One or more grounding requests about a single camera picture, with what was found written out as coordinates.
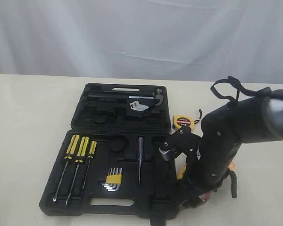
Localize orange black pliers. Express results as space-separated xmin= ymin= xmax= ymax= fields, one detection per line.
xmin=228 ymin=162 xmax=238 ymax=198

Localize small yellow black screwdriver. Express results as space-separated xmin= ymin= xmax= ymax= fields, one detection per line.
xmin=82 ymin=140 xmax=97 ymax=190

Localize yellow tape measure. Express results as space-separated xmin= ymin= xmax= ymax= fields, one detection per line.
xmin=172 ymin=109 xmax=203 ymax=131

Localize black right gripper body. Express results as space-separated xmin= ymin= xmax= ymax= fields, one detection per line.
xmin=175 ymin=136 xmax=241 ymax=209

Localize silver adjustable wrench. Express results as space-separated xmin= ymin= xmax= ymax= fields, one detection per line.
xmin=129 ymin=99 xmax=151 ymax=113

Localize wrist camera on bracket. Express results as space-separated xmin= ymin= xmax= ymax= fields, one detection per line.
xmin=159 ymin=127 xmax=201 ymax=161

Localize yellow utility knife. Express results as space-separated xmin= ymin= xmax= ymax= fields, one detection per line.
xmin=177 ymin=164 xmax=187 ymax=180

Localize white backdrop curtain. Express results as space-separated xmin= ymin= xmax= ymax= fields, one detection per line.
xmin=0 ymin=0 xmax=283 ymax=84

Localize middle yellow black screwdriver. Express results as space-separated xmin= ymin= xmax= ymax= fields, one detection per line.
xmin=66 ymin=136 xmax=89 ymax=206

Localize claw hammer black handle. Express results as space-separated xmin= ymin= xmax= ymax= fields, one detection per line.
xmin=87 ymin=89 xmax=165 ymax=105

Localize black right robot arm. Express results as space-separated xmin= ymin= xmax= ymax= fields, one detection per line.
xmin=171 ymin=88 xmax=283 ymax=207

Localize black plastic tool case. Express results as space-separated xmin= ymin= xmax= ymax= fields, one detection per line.
xmin=39 ymin=83 xmax=179 ymax=226

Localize hex key set yellow holder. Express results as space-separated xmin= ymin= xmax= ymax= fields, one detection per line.
xmin=101 ymin=167 xmax=123 ymax=192

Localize large yellow black screwdriver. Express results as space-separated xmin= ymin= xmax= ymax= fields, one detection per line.
xmin=52 ymin=134 xmax=80 ymax=202

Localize black electrical tape roll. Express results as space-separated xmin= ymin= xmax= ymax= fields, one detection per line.
xmin=199 ymin=191 xmax=212 ymax=202

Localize black voltage tester screwdriver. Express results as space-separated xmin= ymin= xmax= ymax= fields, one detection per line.
xmin=138 ymin=137 xmax=143 ymax=184

